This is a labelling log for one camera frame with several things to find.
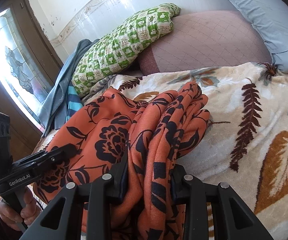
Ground orange floral garment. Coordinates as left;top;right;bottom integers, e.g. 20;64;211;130
33;82;210;239

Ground person's left hand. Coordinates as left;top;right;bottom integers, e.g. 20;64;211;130
0;187;41;231

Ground grey-blue garment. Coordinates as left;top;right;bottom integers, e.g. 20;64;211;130
37;39;99;135

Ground blue striped knit sleeve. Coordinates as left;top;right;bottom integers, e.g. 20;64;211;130
65;83;83;122

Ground cream leaf-pattern fleece blanket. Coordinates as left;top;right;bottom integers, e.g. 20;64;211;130
32;61;288;240

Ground green checkered pillow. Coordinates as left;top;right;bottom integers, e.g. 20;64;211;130
72;3;181;97

